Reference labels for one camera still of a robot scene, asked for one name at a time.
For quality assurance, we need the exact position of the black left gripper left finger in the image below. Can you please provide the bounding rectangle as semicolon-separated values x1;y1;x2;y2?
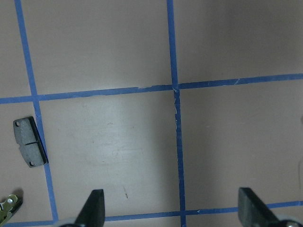
74;189;105;227

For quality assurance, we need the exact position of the curved metal brake shoe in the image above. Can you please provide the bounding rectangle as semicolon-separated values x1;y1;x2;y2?
0;188;24;227

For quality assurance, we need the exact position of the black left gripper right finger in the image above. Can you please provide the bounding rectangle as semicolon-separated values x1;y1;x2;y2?
238;187;280;227

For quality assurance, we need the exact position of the grey brake pad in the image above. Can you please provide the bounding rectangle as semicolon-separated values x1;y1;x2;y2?
13;116;48;168

